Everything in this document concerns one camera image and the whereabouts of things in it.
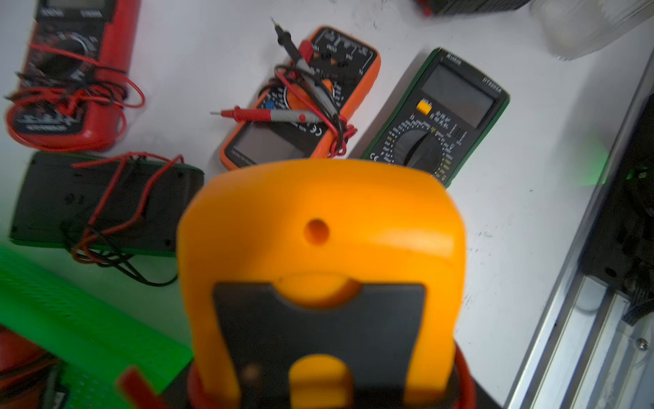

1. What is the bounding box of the yellow multimeter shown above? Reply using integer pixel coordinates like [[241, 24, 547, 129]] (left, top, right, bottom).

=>
[[177, 160, 476, 408]]

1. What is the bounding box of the orange black multimeter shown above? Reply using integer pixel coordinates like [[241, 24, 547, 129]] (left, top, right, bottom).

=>
[[218, 25, 381, 170]]

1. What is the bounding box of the dark green multimeter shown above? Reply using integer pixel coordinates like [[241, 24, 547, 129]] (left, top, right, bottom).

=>
[[359, 48, 510, 187]]

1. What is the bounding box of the green plastic basket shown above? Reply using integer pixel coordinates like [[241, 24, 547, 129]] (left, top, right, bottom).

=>
[[1, 248, 192, 408]]

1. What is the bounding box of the red multimeter with leads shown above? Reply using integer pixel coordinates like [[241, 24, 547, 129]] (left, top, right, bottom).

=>
[[1, 327, 61, 408]]

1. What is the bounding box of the black face-down multimeter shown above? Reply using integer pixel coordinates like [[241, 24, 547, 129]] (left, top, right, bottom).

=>
[[9, 152, 204, 288]]

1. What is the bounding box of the red multimeter far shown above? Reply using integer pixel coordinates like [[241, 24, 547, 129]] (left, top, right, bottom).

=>
[[5, 0, 146, 153]]

